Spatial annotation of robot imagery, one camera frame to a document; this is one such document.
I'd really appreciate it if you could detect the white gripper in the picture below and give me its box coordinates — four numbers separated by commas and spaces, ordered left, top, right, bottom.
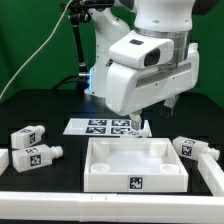
106, 31, 199, 130

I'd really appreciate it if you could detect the white square tabletop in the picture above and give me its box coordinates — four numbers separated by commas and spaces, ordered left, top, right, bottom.
84, 138, 188, 193

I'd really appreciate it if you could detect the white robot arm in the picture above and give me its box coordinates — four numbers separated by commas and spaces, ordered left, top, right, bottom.
88, 0, 221, 130

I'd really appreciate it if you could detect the white left fence block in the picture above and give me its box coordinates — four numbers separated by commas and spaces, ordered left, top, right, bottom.
0, 149, 9, 176

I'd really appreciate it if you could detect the white marker base plate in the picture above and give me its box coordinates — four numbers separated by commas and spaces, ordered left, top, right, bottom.
62, 117, 153, 138

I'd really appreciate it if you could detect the white right fence rail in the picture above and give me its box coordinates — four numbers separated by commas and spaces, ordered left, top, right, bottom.
198, 154, 224, 197

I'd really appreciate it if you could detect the white fence rail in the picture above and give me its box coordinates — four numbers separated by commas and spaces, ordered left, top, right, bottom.
0, 191, 224, 224
198, 154, 224, 197

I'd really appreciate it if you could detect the black cable on table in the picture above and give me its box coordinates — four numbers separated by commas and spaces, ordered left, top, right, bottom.
52, 74, 83, 91

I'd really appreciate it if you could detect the grey cable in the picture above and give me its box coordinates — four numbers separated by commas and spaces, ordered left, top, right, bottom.
0, 0, 74, 101

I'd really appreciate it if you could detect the white front fence rail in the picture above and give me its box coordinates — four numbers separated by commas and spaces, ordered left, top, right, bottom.
0, 191, 224, 224

